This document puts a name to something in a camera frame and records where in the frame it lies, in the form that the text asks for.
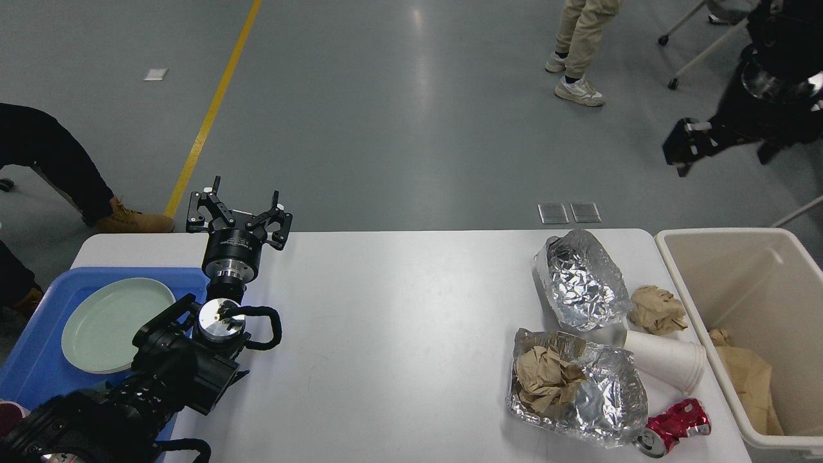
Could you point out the white floor tag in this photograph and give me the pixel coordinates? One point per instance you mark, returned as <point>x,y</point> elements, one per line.
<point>155,74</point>

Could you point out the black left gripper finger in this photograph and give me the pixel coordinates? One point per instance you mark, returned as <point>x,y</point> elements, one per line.
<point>271,227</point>
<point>207,212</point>

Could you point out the crumpled brown paper ball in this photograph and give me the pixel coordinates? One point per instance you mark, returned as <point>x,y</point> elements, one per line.
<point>657,311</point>

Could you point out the person in beige trousers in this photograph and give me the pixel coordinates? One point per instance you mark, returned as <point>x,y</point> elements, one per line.
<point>579,36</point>

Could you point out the crushed red can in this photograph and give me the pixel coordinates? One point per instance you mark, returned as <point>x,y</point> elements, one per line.
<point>663,432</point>

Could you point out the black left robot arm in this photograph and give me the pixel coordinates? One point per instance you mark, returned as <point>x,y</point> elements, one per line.
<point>186,356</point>

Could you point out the paper wad in bin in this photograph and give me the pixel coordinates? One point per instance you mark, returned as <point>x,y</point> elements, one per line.
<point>720,338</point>

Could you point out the clear floor plate right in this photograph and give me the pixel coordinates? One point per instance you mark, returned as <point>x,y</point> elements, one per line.
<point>586,212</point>

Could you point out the crumpled brown paper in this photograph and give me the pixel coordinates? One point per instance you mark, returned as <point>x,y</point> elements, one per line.
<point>547,382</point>

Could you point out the pink mug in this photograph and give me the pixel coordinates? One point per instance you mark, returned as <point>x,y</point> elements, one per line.
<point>11,414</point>

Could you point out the blue plastic tray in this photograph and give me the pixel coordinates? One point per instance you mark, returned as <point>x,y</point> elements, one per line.
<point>37,370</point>

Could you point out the beige plastic bin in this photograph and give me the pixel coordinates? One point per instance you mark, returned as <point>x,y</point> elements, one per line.
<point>763,287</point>

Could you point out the green plate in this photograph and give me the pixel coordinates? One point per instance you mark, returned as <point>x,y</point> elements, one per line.
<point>97,337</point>

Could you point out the crumpled foil ball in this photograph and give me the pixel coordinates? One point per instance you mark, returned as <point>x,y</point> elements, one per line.
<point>582,284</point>

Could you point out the stacked white paper cups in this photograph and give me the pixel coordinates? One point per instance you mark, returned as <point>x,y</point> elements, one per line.
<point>678,363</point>

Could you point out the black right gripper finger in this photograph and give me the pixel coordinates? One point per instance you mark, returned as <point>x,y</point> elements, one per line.
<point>691,140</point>
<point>768,151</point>

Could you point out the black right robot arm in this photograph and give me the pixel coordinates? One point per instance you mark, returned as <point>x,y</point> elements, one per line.
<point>785,40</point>

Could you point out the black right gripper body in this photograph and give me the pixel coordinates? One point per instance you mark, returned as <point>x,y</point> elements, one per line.
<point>757,106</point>

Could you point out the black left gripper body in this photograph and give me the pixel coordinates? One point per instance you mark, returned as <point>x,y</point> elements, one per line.
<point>232,253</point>

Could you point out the aluminium foil tray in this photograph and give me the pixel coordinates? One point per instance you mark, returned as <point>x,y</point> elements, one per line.
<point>609,405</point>

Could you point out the brown paper bag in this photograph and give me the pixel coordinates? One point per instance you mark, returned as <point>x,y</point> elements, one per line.
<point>751,378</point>

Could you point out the person in tan boots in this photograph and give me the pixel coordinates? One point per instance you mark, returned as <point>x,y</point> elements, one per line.
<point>32,138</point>

